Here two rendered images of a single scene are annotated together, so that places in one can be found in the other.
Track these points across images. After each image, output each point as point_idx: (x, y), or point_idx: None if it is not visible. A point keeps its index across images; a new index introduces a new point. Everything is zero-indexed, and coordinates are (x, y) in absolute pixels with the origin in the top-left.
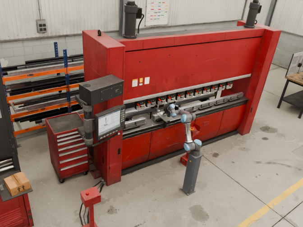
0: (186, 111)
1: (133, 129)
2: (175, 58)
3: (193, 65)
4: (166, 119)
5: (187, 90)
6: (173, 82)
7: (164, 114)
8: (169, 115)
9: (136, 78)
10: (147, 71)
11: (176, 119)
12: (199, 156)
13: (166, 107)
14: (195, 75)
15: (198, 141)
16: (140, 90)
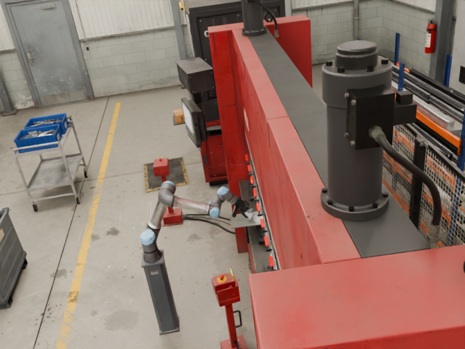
0: (192, 201)
1: (248, 194)
2: (251, 111)
3: (261, 162)
4: (236, 218)
5: (266, 218)
6: (257, 165)
7: (252, 219)
8: (232, 212)
9: (244, 107)
10: (245, 106)
11: (252, 251)
12: (142, 259)
13: (244, 201)
14: (266, 194)
15: (145, 234)
16: (248, 135)
